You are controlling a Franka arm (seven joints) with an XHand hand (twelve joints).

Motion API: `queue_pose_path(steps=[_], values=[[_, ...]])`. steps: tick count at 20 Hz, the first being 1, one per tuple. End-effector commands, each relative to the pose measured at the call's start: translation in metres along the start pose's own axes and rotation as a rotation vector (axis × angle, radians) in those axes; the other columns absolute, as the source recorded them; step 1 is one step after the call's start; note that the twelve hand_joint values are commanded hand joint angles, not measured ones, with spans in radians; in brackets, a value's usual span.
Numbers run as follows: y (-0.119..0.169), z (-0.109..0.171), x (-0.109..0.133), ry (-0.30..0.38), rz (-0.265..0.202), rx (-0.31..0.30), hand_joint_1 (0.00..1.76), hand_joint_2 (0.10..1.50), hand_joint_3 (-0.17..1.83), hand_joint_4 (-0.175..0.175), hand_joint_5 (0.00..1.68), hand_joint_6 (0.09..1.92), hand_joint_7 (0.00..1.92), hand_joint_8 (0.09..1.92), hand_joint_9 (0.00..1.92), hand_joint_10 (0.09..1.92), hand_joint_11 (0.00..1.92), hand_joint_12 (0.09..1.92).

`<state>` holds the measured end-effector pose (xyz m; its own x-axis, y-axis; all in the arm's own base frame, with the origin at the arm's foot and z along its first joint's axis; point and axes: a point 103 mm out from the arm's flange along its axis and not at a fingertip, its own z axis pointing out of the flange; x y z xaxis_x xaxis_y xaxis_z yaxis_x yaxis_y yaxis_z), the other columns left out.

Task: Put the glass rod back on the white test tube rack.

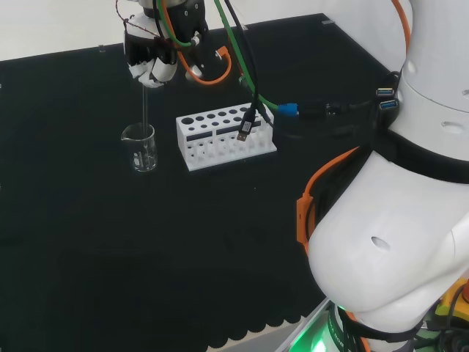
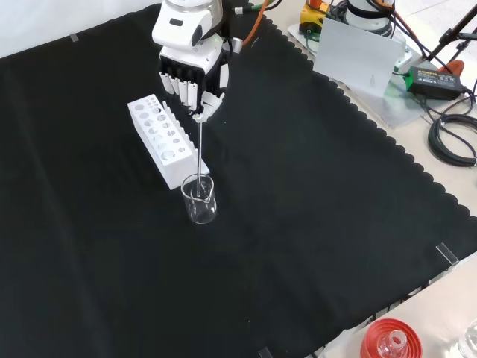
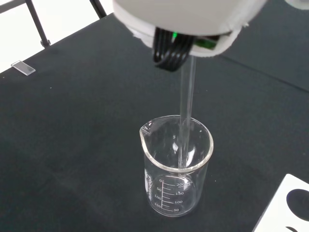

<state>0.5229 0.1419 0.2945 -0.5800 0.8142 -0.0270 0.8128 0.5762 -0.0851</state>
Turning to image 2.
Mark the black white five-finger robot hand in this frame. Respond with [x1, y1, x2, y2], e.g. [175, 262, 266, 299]
[151, 7, 232, 125]

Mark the clear glass rod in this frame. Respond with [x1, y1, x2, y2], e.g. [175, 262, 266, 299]
[195, 118, 205, 199]

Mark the white test tube rack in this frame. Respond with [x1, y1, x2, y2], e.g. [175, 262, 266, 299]
[127, 95, 210, 191]

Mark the yellow stop button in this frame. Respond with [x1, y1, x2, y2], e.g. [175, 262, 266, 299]
[300, 0, 331, 37]

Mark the pale board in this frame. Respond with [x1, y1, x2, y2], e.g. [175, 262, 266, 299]
[312, 17, 407, 98]

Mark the clear glass beaker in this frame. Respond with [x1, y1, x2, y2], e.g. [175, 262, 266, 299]
[180, 173, 218, 225]

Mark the black bench cloth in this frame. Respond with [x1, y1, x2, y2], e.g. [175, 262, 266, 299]
[0, 2, 477, 358]

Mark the black power adapter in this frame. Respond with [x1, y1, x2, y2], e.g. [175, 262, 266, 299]
[405, 66, 467, 101]

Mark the black tripod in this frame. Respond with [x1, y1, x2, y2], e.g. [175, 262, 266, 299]
[426, 3, 477, 64]

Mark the red ribbed funnel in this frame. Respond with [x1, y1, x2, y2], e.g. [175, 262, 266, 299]
[359, 318, 424, 358]

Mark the small clear glass flask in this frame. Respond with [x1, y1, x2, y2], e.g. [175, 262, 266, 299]
[376, 330, 408, 358]

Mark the clear glass vessel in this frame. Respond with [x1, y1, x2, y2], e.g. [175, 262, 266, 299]
[458, 320, 477, 358]

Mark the orange cable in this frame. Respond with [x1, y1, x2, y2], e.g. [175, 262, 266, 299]
[389, 9, 450, 72]
[241, 0, 270, 48]

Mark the green cable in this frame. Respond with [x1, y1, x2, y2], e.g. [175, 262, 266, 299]
[233, 1, 264, 16]

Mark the metal base plate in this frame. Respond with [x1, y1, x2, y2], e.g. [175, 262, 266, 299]
[286, 22, 433, 130]

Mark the coiled black cable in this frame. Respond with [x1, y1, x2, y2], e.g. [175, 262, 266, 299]
[427, 114, 477, 168]

